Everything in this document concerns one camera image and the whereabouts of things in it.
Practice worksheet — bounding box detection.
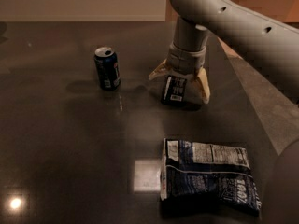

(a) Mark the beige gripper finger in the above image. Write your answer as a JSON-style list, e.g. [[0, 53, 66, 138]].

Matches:
[[192, 67, 210, 104], [149, 61, 170, 80]]

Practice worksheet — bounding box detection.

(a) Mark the black rxbar chocolate wrapper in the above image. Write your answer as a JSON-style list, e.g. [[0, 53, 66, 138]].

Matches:
[[161, 75, 187, 106]]

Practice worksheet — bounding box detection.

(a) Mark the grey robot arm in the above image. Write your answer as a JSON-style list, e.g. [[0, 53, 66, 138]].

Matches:
[[149, 0, 299, 224]]

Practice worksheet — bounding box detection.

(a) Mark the dark blue soda can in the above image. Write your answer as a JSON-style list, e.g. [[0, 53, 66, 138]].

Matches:
[[94, 47, 121, 91]]

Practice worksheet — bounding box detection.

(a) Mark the blue and white chip bag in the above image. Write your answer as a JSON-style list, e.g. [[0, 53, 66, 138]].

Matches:
[[160, 139, 262, 215]]

